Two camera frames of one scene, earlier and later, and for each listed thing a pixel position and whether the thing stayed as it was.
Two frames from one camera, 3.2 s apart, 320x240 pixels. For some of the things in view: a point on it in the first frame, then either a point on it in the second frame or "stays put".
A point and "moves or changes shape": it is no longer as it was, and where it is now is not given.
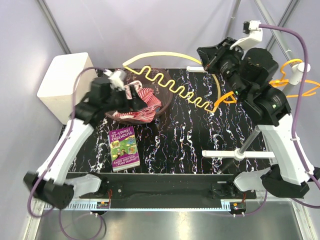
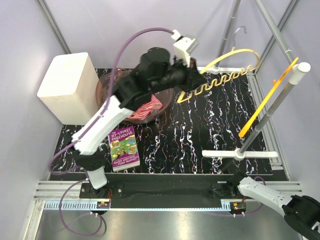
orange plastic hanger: x=230 y=97 -> x=295 y=61
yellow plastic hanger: x=162 y=81 moves or changes shape
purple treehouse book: x=124 y=148 stays put
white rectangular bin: x=57 y=90 stays put
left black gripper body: x=130 y=105 -> x=187 y=76
